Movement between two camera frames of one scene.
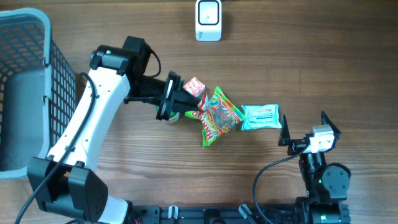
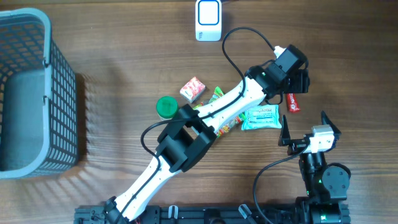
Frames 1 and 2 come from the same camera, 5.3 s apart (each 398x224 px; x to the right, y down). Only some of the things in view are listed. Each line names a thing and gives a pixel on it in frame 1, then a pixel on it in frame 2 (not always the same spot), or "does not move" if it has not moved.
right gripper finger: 285,139 does not move
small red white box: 195,86 does not move
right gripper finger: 325,121 does not move
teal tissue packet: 262,116 does not move
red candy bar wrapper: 203,104 → 293,104
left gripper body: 171,89 → 299,84
